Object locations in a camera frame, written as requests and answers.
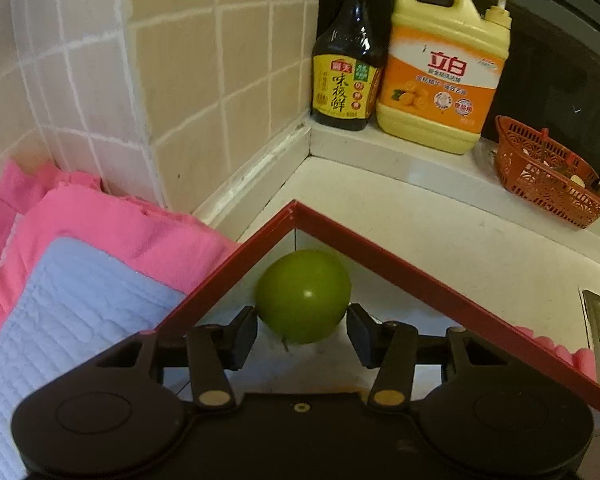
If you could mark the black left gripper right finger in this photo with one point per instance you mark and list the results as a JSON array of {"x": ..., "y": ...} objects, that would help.
[{"x": 390, "y": 347}]

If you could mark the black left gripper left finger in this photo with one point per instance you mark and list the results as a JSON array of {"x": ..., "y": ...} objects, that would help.
[{"x": 212, "y": 350}]

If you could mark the red cardboard box tray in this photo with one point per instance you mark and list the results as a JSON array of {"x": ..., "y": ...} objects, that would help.
[{"x": 424, "y": 287}]

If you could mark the light blue quilted mat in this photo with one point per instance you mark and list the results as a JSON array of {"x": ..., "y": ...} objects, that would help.
[{"x": 78, "y": 302}]

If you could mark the pink towel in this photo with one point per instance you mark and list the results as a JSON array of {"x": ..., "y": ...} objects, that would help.
[{"x": 176, "y": 250}]

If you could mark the red plastic basket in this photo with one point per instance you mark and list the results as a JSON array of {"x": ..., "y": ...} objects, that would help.
[{"x": 535, "y": 167}]

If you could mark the dark soy sauce bottle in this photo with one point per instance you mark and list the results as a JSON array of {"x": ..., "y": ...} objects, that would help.
[{"x": 347, "y": 62}]

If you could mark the yellow detergent jug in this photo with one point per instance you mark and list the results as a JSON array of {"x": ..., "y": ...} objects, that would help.
[{"x": 444, "y": 64}]

